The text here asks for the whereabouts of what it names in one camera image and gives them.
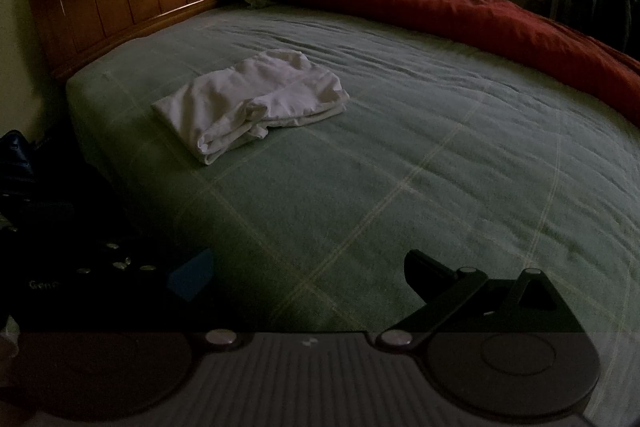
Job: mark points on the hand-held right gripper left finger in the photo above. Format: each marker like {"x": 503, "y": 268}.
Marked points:
{"x": 192, "y": 272}

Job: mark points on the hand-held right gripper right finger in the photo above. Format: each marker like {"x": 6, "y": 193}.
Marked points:
{"x": 425, "y": 273}

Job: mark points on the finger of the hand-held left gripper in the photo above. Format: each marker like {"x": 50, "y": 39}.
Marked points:
{"x": 107, "y": 254}

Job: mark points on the white printed sweatshirt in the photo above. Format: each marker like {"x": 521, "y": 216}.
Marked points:
{"x": 250, "y": 104}

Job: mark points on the green checked bed sheet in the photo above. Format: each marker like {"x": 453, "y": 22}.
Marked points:
{"x": 400, "y": 157}

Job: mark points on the dark blue bag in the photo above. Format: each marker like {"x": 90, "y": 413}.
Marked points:
{"x": 15, "y": 162}

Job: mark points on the red duvet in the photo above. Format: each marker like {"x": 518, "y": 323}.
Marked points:
{"x": 450, "y": 12}

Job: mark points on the dark hanging jacket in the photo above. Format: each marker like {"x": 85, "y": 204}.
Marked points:
{"x": 635, "y": 7}

